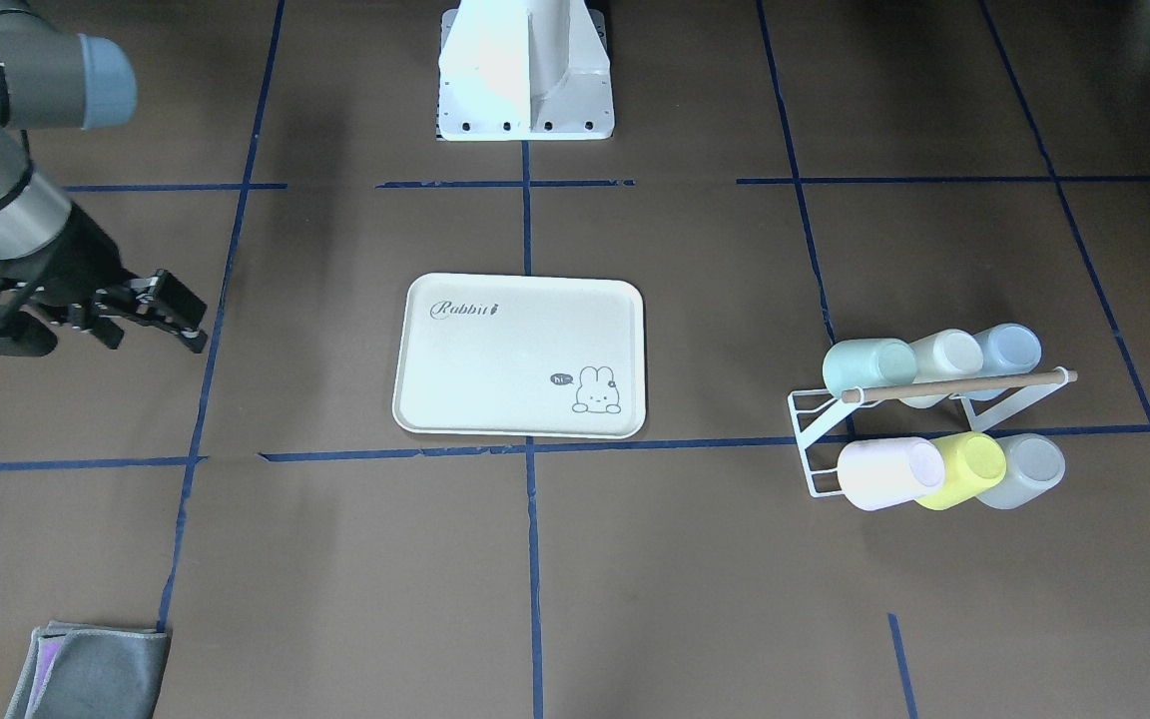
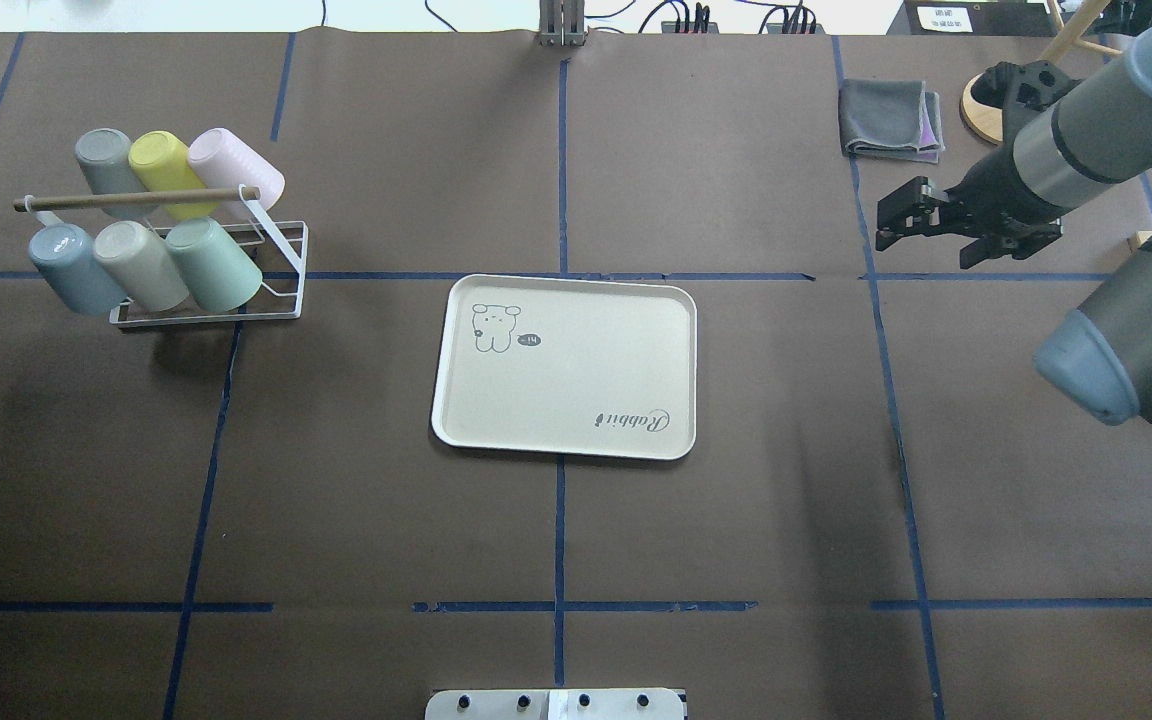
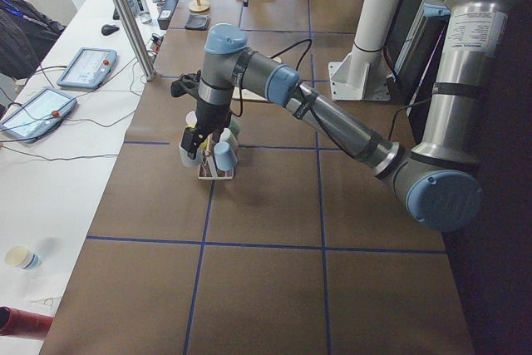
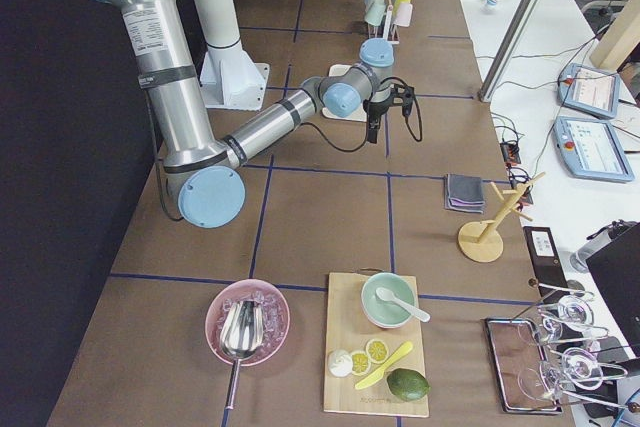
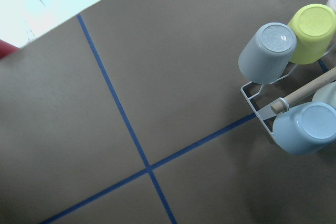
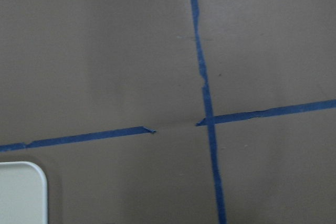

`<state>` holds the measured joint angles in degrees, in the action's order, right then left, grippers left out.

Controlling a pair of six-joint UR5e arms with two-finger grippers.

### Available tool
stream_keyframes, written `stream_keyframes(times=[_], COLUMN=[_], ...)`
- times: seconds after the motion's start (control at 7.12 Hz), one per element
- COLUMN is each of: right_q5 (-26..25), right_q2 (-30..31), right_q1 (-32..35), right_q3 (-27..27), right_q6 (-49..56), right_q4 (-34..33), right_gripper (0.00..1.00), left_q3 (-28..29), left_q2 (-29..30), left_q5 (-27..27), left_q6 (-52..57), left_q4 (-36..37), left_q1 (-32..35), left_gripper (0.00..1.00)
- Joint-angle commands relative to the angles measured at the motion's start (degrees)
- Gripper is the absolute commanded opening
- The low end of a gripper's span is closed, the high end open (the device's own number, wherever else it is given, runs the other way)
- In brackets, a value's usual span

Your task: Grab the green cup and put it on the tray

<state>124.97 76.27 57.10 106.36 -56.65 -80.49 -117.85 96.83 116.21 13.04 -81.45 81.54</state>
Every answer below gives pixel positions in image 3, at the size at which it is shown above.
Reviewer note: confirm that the grey folded cloth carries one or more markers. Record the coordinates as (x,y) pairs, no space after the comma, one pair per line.
(196,22)

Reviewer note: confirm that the aluminium frame post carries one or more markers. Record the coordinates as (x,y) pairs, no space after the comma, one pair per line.
(133,33)

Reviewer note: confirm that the cream white cup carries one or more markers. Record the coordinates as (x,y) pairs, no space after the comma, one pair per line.
(228,137)

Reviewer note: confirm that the light blue cup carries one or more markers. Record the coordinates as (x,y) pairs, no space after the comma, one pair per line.
(225,158)

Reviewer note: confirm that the grey translucent cup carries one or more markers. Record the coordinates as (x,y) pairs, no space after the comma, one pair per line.
(187,161)

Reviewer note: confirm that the red cylinder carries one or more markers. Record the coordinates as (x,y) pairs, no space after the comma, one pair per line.
(23,324)

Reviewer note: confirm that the green cup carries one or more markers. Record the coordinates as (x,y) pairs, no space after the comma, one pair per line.
(234,126)

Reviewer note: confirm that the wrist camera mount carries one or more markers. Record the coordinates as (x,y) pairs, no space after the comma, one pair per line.
(188,83)

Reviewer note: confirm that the paper cup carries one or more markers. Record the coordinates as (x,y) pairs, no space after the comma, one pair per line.
(21,257)

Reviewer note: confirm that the white wire cup rack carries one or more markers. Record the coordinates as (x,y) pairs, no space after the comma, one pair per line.
(208,169)

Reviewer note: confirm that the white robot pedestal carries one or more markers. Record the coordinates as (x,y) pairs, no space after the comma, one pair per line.
(362,75)

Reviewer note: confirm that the teach pendant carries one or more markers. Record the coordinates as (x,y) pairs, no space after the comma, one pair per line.
(88,69)
(39,116)

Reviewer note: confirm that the far teach pendant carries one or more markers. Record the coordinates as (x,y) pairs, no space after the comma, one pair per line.
(88,69)

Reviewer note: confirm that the black box with label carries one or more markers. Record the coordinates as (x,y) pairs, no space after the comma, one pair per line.
(166,10)

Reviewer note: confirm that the black computer mouse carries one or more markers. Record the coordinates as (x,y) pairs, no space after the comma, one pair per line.
(108,29)

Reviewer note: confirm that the pink cup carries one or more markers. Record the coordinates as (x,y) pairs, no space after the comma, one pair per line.
(191,119)

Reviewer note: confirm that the near teach pendant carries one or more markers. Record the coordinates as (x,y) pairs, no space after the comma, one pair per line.
(39,116)

